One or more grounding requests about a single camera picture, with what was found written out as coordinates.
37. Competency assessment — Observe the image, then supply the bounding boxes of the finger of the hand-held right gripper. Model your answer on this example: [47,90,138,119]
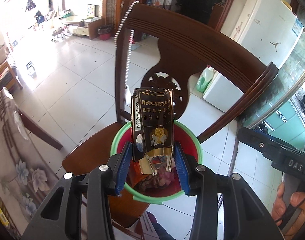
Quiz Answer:
[236,126,283,161]

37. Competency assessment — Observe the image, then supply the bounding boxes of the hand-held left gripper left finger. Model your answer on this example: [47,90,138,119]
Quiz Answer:
[21,141,133,240]

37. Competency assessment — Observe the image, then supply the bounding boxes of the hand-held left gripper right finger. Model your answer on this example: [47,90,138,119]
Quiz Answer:
[173,142,285,240]

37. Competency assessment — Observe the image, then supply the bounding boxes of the orange wrapper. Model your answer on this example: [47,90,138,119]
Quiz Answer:
[128,161,146,181]

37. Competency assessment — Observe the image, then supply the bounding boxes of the red bucket with green rim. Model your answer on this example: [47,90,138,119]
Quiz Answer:
[110,121,202,205]

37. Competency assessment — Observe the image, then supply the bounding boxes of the black gold cigarette box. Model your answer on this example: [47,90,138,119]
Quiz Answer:
[131,87,175,175]

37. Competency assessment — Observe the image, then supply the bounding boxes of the person's right hand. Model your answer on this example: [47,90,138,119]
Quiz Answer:
[271,181,305,239]

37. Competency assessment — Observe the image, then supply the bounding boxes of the brown peel scraps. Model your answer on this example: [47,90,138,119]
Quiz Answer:
[138,172,168,191]

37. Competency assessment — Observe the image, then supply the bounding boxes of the person's leg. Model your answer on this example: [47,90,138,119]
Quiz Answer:
[139,211,176,240]

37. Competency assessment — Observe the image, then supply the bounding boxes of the green detergent bottle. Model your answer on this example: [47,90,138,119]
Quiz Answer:
[196,66,216,93]

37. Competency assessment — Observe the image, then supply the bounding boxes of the wooden table leg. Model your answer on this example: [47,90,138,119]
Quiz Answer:
[14,107,63,151]

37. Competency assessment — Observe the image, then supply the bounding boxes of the grey floral tablecloth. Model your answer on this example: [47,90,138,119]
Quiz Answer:
[0,87,61,240]

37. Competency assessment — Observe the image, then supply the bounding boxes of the white refrigerator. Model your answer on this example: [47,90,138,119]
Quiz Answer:
[203,0,305,113]

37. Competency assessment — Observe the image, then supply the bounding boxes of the dark wooden carved chair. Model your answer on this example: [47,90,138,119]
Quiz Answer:
[62,0,279,228]

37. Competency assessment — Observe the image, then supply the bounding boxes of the red waste bin black liner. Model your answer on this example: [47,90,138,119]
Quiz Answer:
[97,25,112,41]

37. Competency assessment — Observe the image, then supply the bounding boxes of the small black stool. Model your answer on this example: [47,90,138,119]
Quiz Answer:
[25,61,37,77]

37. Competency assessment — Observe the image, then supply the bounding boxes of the wheeled office stool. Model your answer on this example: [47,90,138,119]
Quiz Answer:
[51,28,66,42]

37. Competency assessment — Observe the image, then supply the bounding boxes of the wooden sofa with cushions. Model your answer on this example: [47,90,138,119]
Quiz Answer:
[0,42,23,98]

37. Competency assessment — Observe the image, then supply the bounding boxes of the silver bead chain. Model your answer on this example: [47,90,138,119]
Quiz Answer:
[114,1,139,88]

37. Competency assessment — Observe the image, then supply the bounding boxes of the red dustpan with handle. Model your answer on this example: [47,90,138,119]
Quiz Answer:
[129,29,143,52]

